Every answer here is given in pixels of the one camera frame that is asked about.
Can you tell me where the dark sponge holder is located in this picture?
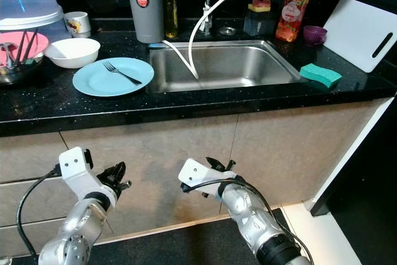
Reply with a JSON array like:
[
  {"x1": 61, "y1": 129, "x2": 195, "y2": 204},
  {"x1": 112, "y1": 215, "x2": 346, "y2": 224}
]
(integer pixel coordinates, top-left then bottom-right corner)
[{"x1": 243, "y1": 8, "x2": 275, "y2": 36}]

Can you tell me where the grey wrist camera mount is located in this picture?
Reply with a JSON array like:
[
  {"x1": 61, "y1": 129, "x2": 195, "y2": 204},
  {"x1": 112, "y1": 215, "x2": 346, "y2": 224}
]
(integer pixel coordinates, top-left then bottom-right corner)
[
  {"x1": 58, "y1": 147, "x2": 118, "y2": 210},
  {"x1": 178, "y1": 158, "x2": 236, "y2": 199}
]

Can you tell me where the thin white tube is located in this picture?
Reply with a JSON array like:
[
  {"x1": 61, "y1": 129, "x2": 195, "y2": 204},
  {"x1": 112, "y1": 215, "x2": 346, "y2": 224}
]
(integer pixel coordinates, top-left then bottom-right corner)
[{"x1": 161, "y1": 40, "x2": 196, "y2": 78}]

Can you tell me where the beige cabinet door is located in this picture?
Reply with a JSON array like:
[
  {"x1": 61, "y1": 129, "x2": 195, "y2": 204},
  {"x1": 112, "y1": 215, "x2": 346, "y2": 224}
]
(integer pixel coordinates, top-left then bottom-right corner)
[
  {"x1": 62, "y1": 115, "x2": 236, "y2": 241},
  {"x1": 217, "y1": 97, "x2": 386, "y2": 213}
]

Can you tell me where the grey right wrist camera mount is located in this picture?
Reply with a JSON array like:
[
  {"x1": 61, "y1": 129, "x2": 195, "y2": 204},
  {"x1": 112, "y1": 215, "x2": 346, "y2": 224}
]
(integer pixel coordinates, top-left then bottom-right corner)
[{"x1": 178, "y1": 158, "x2": 236, "y2": 199}]

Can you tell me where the pink plate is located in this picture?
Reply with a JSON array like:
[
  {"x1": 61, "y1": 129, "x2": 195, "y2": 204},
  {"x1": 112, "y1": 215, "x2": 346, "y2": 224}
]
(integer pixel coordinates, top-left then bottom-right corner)
[{"x1": 0, "y1": 31, "x2": 50, "y2": 67}]

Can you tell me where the white cabinet end panel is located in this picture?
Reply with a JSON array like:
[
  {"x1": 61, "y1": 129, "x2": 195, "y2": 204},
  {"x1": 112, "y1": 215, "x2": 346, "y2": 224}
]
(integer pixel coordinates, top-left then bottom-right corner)
[{"x1": 310, "y1": 93, "x2": 397, "y2": 219}]

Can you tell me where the olive oil bottle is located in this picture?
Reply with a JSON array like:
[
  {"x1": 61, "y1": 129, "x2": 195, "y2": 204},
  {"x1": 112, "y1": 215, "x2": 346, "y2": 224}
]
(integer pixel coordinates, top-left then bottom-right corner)
[{"x1": 161, "y1": 0, "x2": 179, "y2": 40}]

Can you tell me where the fruit print soap dispenser bottle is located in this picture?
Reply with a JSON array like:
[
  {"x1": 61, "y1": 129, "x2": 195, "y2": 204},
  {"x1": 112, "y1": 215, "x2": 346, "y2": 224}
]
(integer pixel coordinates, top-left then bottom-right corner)
[{"x1": 275, "y1": 0, "x2": 312, "y2": 43}]

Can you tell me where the silver spoon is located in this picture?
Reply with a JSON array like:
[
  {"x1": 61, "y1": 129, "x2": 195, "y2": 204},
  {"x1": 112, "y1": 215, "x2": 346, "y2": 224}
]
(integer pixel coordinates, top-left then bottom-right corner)
[{"x1": 3, "y1": 43, "x2": 19, "y2": 70}]

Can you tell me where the stainless steel sink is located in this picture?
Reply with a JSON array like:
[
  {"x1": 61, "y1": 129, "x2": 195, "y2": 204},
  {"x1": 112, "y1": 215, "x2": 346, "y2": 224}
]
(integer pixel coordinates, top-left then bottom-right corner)
[{"x1": 148, "y1": 40, "x2": 308, "y2": 94}]

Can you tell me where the green sponge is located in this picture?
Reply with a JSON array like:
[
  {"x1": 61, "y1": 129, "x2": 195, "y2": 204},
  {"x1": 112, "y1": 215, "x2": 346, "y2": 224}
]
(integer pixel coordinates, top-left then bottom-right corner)
[{"x1": 299, "y1": 63, "x2": 343, "y2": 89}]

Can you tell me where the metal bowl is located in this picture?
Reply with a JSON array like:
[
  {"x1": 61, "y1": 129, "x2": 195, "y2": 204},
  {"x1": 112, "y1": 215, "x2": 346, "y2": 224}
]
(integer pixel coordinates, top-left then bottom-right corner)
[{"x1": 0, "y1": 59, "x2": 44, "y2": 86}]

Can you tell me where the silver fork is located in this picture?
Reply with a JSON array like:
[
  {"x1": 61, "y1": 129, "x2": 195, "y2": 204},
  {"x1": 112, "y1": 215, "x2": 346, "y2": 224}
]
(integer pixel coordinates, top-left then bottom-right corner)
[{"x1": 102, "y1": 61, "x2": 143, "y2": 86}]

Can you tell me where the purple cup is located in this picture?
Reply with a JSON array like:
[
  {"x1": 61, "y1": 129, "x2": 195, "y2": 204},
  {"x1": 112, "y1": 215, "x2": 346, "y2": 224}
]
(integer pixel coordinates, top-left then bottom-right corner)
[{"x1": 303, "y1": 25, "x2": 328, "y2": 46}]

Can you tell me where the grey water filter canister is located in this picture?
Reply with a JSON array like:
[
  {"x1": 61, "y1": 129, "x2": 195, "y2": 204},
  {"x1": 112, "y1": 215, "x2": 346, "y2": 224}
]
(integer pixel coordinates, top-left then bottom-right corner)
[{"x1": 124, "y1": 0, "x2": 165, "y2": 44}]

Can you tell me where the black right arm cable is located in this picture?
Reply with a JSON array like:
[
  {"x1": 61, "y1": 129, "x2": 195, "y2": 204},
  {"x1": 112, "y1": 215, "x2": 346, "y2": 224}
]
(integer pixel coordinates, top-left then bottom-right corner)
[{"x1": 180, "y1": 177, "x2": 314, "y2": 259}]

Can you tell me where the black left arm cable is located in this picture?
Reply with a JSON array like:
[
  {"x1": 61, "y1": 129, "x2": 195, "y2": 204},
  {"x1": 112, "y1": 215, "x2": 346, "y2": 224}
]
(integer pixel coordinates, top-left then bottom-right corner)
[{"x1": 16, "y1": 167, "x2": 61, "y2": 265}]

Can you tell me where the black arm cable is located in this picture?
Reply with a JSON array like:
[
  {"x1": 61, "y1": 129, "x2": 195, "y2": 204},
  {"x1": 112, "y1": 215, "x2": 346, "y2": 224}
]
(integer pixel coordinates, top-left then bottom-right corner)
[
  {"x1": 180, "y1": 177, "x2": 314, "y2": 259},
  {"x1": 16, "y1": 167, "x2": 61, "y2": 265}
]

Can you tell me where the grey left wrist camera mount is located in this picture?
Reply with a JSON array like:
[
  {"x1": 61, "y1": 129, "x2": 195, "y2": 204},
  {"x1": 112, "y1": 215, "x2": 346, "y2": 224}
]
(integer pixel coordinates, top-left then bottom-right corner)
[{"x1": 58, "y1": 147, "x2": 118, "y2": 210}]

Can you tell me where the black chopstick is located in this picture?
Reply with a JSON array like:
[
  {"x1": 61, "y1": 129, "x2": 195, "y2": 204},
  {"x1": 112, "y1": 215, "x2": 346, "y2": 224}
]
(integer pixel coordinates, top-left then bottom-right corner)
[
  {"x1": 30, "y1": 29, "x2": 41, "y2": 61},
  {"x1": 19, "y1": 31, "x2": 29, "y2": 64},
  {"x1": 27, "y1": 30, "x2": 37, "y2": 62},
  {"x1": 22, "y1": 30, "x2": 32, "y2": 64}
]

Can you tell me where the white cutting board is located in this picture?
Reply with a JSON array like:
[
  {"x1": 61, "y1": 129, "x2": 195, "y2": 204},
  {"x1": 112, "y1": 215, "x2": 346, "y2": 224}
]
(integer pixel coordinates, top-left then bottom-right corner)
[{"x1": 323, "y1": 0, "x2": 397, "y2": 73}]

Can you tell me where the red yellow sponge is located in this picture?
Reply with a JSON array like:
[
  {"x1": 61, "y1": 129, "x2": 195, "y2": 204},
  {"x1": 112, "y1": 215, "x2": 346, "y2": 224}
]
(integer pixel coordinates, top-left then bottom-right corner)
[{"x1": 248, "y1": 0, "x2": 272, "y2": 12}]

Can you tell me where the light blue plate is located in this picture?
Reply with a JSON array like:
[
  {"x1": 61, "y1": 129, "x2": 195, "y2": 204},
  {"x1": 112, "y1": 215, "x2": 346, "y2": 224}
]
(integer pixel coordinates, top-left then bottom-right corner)
[{"x1": 72, "y1": 57, "x2": 154, "y2": 97}]

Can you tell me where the white printed mug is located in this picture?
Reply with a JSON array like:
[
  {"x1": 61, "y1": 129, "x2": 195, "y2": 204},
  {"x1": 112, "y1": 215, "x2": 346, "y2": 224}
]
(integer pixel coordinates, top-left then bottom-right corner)
[{"x1": 64, "y1": 12, "x2": 92, "y2": 38}]

